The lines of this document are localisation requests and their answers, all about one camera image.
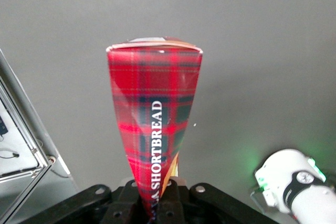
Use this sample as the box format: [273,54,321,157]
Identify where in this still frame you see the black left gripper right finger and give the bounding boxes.
[156,178,279,224]

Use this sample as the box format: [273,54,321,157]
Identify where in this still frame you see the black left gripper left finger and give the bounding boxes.
[15,180,144,224]

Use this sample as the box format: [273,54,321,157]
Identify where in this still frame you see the aluminium frame rail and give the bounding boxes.
[0,48,79,224]

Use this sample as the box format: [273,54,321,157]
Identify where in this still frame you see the red tartan shortbread cookie box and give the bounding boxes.
[106,36,205,224]

